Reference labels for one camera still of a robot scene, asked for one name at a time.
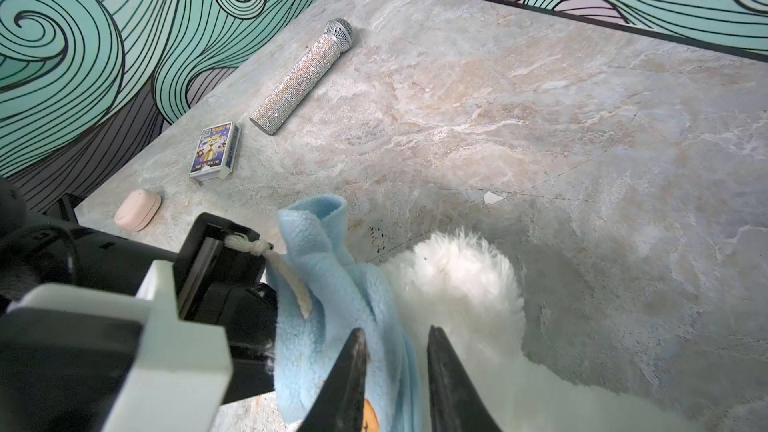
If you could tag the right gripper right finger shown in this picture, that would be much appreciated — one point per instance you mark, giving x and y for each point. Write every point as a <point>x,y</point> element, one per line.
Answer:
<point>454,403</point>

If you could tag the small peach pink ball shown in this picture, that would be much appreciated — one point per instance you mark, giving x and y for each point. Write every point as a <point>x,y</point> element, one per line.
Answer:
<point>137,210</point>

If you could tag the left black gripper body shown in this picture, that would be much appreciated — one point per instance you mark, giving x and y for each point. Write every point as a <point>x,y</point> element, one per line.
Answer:
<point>214,284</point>

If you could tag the clear tube with beads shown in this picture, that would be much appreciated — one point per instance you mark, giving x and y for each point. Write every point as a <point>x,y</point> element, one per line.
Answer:
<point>277,107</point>

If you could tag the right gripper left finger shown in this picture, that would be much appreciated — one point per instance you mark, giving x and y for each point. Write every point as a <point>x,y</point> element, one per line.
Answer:
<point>340,403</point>

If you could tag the white teddy bear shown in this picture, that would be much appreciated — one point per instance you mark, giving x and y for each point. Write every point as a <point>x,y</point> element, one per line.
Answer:
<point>466,286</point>

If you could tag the small card on table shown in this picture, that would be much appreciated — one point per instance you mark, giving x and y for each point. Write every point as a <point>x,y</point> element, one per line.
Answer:
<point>215,152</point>

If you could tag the light blue teddy hoodie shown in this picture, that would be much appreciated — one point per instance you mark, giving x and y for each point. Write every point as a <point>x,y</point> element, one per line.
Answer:
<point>337,294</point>

